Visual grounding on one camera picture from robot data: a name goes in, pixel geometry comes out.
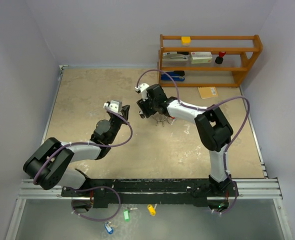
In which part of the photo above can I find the yellow tape measure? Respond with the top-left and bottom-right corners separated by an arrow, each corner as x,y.
181,36 -> 191,46

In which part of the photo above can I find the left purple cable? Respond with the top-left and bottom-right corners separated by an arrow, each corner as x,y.
32,107 -> 134,222

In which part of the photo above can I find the blue black stapler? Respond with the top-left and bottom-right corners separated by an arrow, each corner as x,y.
160,70 -> 185,82

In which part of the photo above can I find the red black stamp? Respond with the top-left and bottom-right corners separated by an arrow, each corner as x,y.
215,51 -> 226,65

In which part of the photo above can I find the bunch of silver keys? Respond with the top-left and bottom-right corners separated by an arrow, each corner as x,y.
154,115 -> 176,127

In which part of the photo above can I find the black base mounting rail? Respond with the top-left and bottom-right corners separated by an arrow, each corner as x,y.
58,177 -> 239,209

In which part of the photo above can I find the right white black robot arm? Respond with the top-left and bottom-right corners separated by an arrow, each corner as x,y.
135,83 -> 234,196

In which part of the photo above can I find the white green box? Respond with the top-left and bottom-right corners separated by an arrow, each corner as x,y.
189,51 -> 213,64

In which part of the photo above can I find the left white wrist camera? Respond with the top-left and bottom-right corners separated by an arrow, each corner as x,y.
103,100 -> 122,114

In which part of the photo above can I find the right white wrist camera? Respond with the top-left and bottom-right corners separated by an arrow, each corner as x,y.
135,83 -> 150,101

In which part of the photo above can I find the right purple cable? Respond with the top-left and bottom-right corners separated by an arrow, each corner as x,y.
136,69 -> 251,215

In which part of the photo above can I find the grey black stapler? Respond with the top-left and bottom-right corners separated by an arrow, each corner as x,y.
162,51 -> 190,61

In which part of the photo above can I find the blue tag key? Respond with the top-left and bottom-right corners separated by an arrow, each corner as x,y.
104,221 -> 118,235

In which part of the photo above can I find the green tag key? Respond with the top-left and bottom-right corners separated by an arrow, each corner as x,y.
123,207 -> 138,222

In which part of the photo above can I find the yellow tag key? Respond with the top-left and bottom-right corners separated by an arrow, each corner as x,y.
147,203 -> 158,217

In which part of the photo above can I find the purple cable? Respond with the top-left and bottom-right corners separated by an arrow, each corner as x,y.
136,69 -> 251,215
32,107 -> 134,222

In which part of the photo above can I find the wooden shelf rack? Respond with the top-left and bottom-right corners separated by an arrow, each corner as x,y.
157,34 -> 263,87

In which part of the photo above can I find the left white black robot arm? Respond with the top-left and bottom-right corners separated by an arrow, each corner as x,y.
23,101 -> 133,196

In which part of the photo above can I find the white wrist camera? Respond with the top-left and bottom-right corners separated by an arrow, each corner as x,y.
103,100 -> 122,114
135,83 -> 150,101

